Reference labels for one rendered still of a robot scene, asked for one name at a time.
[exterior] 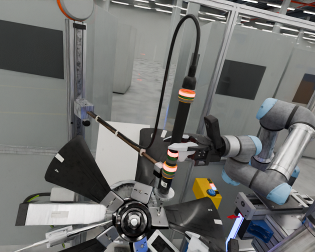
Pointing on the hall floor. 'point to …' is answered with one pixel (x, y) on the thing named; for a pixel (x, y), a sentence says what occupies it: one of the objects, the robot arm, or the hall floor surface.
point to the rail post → (183, 245)
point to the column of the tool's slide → (71, 60)
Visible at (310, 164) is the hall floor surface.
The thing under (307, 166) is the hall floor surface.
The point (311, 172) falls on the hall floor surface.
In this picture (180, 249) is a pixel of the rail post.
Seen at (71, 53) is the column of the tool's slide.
